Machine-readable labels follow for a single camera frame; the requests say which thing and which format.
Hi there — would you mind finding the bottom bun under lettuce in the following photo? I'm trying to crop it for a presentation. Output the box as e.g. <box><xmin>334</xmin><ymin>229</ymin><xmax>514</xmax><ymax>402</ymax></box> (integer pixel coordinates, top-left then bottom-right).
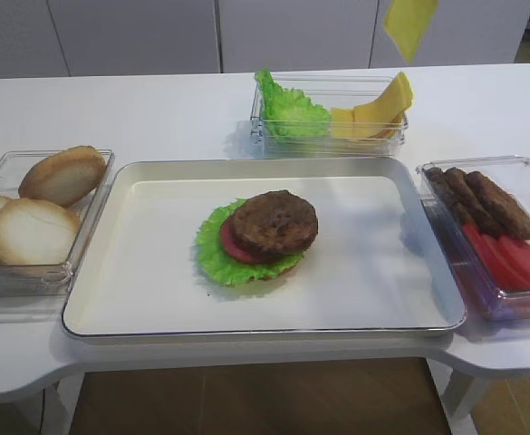
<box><xmin>258</xmin><ymin>262</ymin><xmax>300</xmax><ymax>281</ymax></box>

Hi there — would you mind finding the green lettuce leaf on tray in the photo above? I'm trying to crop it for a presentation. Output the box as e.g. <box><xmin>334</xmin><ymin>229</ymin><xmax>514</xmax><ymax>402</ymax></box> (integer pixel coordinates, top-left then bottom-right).
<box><xmin>195</xmin><ymin>198</ymin><xmax>304</xmax><ymax>286</ymax></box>

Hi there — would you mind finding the green lettuce leaf in box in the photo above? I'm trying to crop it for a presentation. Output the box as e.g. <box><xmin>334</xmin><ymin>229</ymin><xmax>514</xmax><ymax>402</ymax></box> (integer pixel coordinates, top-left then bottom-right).
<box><xmin>255</xmin><ymin>69</ymin><xmax>331</xmax><ymax>139</ymax></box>

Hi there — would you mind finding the clear box with lettuce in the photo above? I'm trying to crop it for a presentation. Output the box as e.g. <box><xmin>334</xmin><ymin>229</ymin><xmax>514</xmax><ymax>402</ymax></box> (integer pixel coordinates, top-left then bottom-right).
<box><xmin>250</xmin><ymin>72</ymin><xmax>408</xmax><ymax>158</ymax></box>

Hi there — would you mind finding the yellow cheese slice stack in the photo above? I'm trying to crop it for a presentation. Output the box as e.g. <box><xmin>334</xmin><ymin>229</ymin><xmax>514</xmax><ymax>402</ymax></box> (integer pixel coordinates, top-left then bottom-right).
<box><xmin>331</xmin><ymin>72</ymin><xmax>413</xmax><ymax>140</ymax></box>

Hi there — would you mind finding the brown patty on burger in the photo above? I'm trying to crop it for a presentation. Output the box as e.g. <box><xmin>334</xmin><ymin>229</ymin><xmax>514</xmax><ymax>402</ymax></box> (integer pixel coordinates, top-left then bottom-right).
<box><xmin>230</xmin><ymin>190</ymin><xmax>319</xmax><ymax>261</ymax></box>

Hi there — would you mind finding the red tomato slice on burger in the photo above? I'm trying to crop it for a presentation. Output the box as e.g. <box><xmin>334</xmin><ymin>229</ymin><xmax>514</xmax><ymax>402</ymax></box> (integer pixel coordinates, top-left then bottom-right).
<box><xmin>219</xmin><ymin>217</ymin><xmax>265</xmax><ymax>264</ymax></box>

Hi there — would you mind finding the white metal tray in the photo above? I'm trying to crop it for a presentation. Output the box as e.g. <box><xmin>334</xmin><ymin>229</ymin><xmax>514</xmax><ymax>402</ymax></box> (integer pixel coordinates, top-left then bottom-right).
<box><xmin>63</xmin><ymin>157</ymin><xmax>466</xmax><ymax>339</ymax></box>

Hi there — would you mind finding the brown meat patty back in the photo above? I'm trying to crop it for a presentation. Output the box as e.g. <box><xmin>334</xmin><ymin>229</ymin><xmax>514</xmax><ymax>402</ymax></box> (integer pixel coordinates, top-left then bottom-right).
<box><xmin>425</xmin><ymin>167</ymin><xmax>475</xmax><ymax>225</ymax></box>

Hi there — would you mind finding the brown meat patty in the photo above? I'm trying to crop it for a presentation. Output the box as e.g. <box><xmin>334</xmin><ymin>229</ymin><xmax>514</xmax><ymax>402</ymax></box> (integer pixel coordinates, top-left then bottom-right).
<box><xmin>466</xmin><ymin>171</ymin><xmax>530</xmax><ymax>240</ymax></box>
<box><xmin>445</xmin><ymin>168</ymin><xmax>506</xmax><ymax>237</ymax></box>
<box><xmin>425</xmin><ymin>167</ymin><xmax>475</xmax><ymax>225</ymax></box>

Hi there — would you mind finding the bun half back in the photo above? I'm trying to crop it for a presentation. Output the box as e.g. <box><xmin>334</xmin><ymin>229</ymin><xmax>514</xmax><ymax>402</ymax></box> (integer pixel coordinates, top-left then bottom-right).
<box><xmin>18</xmin><ymin>146</ymin><xmax>106</xmax><ymax>208</ymax></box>

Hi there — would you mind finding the brown meat patty middle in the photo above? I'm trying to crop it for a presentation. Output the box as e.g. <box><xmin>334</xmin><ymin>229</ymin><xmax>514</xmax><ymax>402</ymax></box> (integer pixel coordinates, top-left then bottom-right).
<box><xmin>445</xmin><ymin>168</ymin><xmax>506</xmax><ymax>237</ymax></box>

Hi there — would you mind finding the red tomato slice back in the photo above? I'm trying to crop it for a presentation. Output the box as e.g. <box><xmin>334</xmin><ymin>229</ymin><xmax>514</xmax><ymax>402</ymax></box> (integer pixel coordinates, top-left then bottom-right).
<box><xmin>462</xmin><ymin>224</ymin><xmax>500</xmax><ymax>287</ymax></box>

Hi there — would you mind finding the clear box with buns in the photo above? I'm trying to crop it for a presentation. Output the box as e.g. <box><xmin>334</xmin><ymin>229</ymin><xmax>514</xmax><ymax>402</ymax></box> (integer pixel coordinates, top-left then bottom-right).
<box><xmin>0</xmin><ymin>146</ymin><xmax>114</xmax><ymax>323</ymax></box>

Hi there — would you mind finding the clear box with patties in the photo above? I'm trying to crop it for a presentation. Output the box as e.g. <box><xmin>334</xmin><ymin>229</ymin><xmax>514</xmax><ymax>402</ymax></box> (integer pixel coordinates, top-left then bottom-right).
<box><xmin>417</xmin><ymin>157</ymin><xmax>530</xmax><ymax>321</ymax></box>

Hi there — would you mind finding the bun half front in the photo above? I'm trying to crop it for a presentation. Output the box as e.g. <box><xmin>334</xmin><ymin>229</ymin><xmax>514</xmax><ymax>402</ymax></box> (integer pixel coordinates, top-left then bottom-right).
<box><xmin>0</xmin><ymin>198</ymin><xmax>81</xmax><ymax>266</ymax></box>

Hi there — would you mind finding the brown meat patty front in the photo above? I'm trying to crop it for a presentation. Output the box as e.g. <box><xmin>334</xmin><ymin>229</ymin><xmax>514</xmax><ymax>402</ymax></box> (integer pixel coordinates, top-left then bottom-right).
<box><xmin>466</xmin><ymin>171</ymin><xmax>530</xmax><ymax>240</ymax></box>

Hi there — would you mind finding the red tomato slice middle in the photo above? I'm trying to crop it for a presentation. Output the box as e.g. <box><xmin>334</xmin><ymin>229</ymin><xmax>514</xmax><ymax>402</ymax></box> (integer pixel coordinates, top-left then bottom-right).
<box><xmin>481</xmin><ymin>234</ymin><xmax>530</xmax><ymax>292</ymax></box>

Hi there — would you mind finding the white table leg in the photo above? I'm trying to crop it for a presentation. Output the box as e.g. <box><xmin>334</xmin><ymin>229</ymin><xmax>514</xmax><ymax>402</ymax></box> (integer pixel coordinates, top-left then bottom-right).
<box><xmin>440</xmin><ymin>368</ymin><xmax>491</xmax><ymax>435</ymax></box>

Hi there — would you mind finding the red tomato slice front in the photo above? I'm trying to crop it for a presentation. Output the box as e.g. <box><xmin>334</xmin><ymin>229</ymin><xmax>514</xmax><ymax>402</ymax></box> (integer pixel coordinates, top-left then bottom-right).
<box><xmin>497</xmin><ymin>236</ymin><xmax>530</xmax><ymax>281</ymax></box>

